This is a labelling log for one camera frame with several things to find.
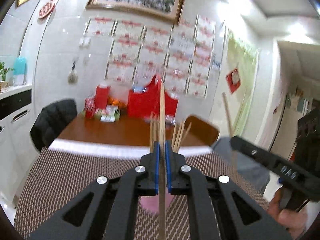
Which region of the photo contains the wooden chopstick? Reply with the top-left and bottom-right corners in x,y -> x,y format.
149,113 -> 153,153
153,119 -> 158,141
171,124 -> 177,149
173,121 -> 185,152
222,92 -> 233,137
158,82 -> 166,240
176,122 -> 192,152

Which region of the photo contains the right hand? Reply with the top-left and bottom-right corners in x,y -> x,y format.
267,188 -> 308,239

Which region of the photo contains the grey cloth on chair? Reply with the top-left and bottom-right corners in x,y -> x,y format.
211,137 -> 270,195

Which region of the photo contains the pink cylindrical utensil holder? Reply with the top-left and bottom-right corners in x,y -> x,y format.
140,194 -> 174,214

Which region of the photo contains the brown wooden chair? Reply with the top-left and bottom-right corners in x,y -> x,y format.
182,115 -> 220,146

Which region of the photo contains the wooden chopstick in holder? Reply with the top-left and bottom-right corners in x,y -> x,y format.
173,121 -> 185,152
176,122 -> 192,152

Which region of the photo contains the red diamond door decoration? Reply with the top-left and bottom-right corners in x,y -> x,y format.
226,67 -> 241,94

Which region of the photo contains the wooden chopstick in bundle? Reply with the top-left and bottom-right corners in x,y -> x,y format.
153,119 -> 158,141
149,113 -> 153,153

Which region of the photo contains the black jacket on chair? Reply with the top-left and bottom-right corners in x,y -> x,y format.
30,99 -> 78,152

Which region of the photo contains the white black sideboard cabinet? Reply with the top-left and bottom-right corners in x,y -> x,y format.
1,88 -> 37,202

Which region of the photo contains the red soda can pack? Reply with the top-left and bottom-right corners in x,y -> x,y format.
84,97 -> 95,119

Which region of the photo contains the red gift bag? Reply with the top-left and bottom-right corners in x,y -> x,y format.
127,74 -> 179,119

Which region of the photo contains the small red box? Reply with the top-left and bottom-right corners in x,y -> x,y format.
95,85 -> 111,109

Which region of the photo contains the green potted plant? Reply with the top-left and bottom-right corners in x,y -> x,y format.
0,62 -> 14,90

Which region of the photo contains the turquoise white container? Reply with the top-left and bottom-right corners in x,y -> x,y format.
13,57 -> 27,86

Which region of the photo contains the red round wall ornament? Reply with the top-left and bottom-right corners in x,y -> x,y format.
38,0 -> 55,19

